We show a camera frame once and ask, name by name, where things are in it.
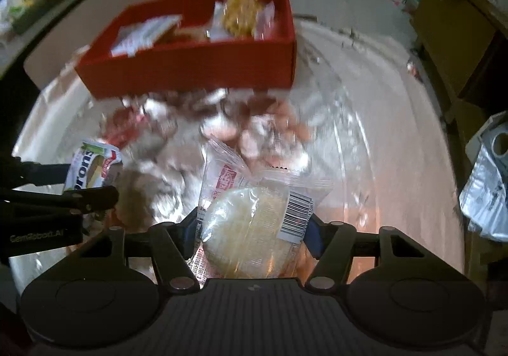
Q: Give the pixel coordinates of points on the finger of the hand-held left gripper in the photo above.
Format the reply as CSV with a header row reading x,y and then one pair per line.
x,y
91,199
39,175

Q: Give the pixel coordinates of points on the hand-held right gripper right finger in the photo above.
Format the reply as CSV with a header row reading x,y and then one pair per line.
x,y
317,239

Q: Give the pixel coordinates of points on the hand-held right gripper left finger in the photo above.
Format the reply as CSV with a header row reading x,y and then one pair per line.
x,y
189,233

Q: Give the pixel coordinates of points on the white green bun packet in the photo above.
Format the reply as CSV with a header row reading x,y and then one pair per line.
x,y
91,165

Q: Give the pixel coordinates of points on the round cake packet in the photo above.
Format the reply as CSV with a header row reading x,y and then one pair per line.
x,y
246,229

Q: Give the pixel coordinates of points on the clear red print packet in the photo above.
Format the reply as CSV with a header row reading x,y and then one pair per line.
x,y
222,181

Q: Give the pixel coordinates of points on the red cardboard box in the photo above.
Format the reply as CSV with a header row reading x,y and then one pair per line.
x,y
190,66

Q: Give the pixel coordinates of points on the white red snack packet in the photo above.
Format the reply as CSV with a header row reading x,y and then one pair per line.
x,y
147,34

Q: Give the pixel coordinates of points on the waffle packet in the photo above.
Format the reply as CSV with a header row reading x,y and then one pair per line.
x,y
238,15

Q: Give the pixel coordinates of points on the shiny floral tablecloth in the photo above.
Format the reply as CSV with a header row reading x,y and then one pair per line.
x,y
377,142

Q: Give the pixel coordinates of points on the dark green box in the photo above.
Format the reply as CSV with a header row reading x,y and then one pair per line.
x,y
39,7

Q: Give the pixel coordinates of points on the silver foil bag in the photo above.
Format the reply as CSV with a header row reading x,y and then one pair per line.
x,y
488,189

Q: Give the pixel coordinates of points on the wooden cabinet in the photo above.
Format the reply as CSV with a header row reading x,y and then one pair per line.
x,y
456,42

